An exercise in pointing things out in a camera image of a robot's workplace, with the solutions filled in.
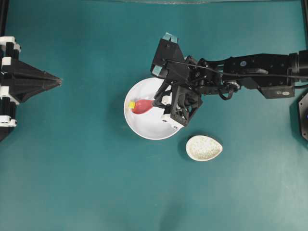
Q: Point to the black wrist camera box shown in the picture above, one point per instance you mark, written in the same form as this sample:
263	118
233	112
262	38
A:
168	62

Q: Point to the speckled ceramic spoon rest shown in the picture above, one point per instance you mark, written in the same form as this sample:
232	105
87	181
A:
203	148

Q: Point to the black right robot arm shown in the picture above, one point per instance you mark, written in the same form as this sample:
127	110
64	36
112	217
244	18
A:
274	76

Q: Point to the white round bowl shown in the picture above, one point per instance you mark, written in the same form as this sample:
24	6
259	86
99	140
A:
153	124

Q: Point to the black left frame rail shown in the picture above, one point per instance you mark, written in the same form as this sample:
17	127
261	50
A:
4	5

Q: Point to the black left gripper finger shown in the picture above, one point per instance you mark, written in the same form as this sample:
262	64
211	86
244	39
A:
19	68
19	91

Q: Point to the black frame rail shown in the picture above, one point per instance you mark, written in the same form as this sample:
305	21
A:
305	18
4	5

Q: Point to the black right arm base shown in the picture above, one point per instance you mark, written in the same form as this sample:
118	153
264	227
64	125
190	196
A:
299	117

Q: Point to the black right frame rail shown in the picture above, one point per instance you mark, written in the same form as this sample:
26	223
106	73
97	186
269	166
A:
305	18

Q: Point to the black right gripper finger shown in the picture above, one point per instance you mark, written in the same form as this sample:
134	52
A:
163	102
164	93

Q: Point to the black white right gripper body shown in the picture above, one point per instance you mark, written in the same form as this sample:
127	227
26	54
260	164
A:
182	105

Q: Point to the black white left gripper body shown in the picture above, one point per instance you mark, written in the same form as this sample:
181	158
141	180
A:
9	49

